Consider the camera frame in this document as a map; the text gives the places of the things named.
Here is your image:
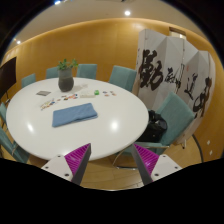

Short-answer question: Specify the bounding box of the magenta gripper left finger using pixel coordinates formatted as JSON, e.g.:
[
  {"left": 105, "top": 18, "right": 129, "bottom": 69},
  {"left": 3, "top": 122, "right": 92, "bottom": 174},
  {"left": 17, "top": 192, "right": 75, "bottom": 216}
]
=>
[{"left": 42, "top": 143, "right": 91, "bottom": 185}]

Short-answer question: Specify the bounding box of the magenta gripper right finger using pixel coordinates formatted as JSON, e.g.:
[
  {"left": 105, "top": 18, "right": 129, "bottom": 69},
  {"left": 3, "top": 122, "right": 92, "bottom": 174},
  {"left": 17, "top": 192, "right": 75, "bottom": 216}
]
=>
[{"left": 131, "top": 144, "right": 182, "bottom": 185}]

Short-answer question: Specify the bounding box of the blue folded towel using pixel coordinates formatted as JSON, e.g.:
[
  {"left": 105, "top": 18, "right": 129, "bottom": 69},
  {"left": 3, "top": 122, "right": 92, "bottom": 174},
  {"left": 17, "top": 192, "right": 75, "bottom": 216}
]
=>
[{"left": 52, "top": 103, "right": 98, "bottom": 127}]

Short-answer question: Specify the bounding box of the black bag on chair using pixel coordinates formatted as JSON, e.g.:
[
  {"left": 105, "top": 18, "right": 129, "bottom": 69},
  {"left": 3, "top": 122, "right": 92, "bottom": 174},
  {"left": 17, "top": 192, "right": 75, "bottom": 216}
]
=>
[{"left": 137, "top": 110, "right": 167, "bottom": 143}]

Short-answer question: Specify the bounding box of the white oval table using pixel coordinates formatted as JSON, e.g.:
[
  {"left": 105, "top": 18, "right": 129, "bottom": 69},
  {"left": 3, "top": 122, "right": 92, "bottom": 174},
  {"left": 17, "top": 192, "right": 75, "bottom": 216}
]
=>
[{"left": 6, "top": 78, "right": 148, "bottom": 160}]

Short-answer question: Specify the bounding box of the teal chair right front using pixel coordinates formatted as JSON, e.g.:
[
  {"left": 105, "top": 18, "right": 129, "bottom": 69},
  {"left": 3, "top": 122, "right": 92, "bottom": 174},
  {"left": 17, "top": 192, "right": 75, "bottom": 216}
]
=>
[{"left": 112, "top": 91, "right": 196, "bottom": 168}]

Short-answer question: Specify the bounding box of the teal chair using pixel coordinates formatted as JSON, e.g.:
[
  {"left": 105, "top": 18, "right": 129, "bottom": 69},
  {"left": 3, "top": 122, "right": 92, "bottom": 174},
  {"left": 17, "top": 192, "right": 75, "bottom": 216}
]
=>
[
  {"left": 0, "top": 103, "right": 29, "bottom": 163},
  {"left": 109, "top": 66, "right": 137, "bottom": 92},
  {"left": 112, "top": 91, "right": 196, "bottom": 168},
  {"left": 46, "top": 67, "right": 58, "bottom": 79},
  {"left": 21, "top": 73, "right": 36, "bottom": 87},
  {"left": 76, "top": 64, "right": 97, "bottom": 79}
]

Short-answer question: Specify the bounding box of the colourful stickers row left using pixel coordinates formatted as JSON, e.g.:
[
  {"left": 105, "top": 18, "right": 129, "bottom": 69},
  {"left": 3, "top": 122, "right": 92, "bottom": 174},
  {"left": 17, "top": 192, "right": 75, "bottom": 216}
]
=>
[{"left": 40, "top": 94, "right": 78, "bottom": 110}]

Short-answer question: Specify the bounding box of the teal chair left front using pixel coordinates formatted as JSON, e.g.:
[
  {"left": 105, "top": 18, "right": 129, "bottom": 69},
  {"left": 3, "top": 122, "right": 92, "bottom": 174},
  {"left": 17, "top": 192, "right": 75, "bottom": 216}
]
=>
[{"left": 0, "top": 103, "right": 29, "bottom": 163}]

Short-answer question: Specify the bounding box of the white tissue pack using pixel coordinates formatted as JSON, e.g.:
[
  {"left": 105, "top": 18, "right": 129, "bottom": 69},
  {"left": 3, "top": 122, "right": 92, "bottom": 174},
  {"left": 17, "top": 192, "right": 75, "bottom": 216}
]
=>
[{"left": 79, "top": 91, "right": 95, "bottom": 98}]

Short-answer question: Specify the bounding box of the grey card on table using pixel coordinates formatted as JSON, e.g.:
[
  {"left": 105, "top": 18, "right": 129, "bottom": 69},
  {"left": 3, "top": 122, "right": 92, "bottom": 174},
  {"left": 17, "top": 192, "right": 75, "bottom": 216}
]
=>
[{"left": 36, "top": 91, "right": 51, "bottom": 96}]

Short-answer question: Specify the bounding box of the colourful small items right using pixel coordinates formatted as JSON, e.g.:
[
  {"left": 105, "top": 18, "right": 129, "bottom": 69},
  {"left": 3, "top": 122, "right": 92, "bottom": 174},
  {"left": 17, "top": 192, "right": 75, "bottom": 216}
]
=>
[{"left": 103, "top": 91, "right": 117, "bottom": 97}]

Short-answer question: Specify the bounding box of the dark grey plant vase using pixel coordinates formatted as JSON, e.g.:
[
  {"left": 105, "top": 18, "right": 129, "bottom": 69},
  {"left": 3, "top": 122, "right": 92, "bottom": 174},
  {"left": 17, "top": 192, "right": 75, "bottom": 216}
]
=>
[{"left": 58, "top": 68, "right": 74, "bottom": 92}]

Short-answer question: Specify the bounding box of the teal chair back right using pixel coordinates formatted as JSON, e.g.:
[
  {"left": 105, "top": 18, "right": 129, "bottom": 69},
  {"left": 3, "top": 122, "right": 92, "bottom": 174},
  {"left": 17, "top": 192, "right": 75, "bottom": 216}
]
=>
[{"left": 109, "top": 66, "right": 137, "bottom": 92}]

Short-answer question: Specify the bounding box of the teal chair back left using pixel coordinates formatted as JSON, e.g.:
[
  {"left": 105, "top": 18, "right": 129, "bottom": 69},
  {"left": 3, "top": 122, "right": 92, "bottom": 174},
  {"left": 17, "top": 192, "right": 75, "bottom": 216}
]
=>
[{"left": 46, "top": 67, "right": 58, "bottom": 79}]

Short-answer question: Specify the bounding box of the teal chair back middle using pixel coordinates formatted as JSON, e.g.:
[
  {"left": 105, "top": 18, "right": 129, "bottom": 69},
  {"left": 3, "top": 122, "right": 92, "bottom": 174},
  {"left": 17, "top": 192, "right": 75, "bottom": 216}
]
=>
[{"left": 76, "top": 64, "right": 97, "bottom": 79}]

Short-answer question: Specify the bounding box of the teal chair far left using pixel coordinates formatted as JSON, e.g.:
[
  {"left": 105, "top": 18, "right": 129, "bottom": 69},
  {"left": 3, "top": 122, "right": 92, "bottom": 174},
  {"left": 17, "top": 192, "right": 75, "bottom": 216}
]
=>
[{"left": 21, "top": 73, "right": 36, "bottom": 87}]

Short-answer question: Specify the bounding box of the green plant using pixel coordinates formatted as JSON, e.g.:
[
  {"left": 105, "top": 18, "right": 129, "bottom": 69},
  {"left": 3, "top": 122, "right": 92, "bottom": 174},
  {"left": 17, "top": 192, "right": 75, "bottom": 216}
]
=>
[{"left": 57, "top": 59, "right": 78, "bottom": 70}]

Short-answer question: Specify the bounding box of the white calligraphy folding screen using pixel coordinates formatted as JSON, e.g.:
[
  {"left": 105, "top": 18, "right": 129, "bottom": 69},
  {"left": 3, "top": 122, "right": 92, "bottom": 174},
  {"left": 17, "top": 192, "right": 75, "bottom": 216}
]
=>
[{"left": 136, "top": 29, "right": 215, "bottom": 144}]

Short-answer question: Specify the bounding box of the dark wall screen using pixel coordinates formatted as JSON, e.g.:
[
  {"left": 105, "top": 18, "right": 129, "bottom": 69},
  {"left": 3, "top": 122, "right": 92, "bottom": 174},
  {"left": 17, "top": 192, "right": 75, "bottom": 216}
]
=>
[{"left": 0, "top": 58, "right": 16, "bottom": 96}]

